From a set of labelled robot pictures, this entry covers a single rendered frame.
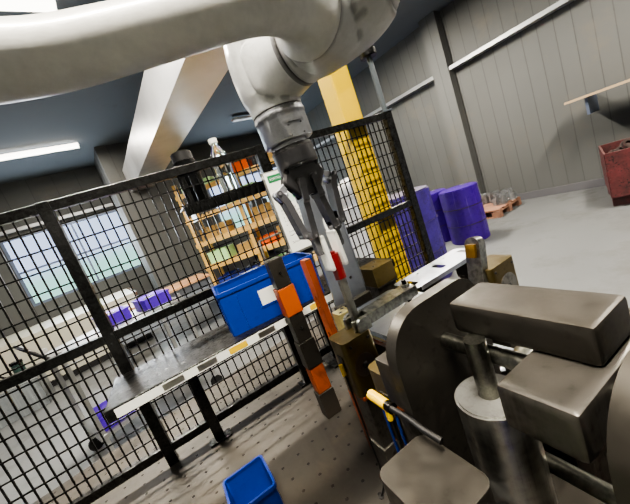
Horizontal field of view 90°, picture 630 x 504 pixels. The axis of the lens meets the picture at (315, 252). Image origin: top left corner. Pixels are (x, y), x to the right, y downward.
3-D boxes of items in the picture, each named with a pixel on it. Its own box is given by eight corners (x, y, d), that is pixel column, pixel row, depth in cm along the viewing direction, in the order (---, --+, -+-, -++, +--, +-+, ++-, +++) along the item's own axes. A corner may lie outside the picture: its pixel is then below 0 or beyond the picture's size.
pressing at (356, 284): (367, 290, 95) (330, 182, 89) (337, 307, 90) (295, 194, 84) (366, 290, 95) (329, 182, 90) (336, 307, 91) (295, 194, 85)
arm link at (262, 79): (237, 128, 54) (290, 89, 45) (198, 33, 51) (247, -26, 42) (277, 124, 62) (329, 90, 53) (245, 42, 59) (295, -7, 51)
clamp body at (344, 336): (424, 478, 65) (372, 327, 59) (390, 512, 61) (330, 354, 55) (402, 459, 71) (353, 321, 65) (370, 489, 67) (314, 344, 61)
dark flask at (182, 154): (213, 198, 108) (192, 147, 105) (191, 205, 105) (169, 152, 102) (210, 201, 115) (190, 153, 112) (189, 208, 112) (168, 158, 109)
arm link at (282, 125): (311, 96, 52) (324, 131, 53) (290, 117, 60) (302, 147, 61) (262, 108, 48) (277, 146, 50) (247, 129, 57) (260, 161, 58)
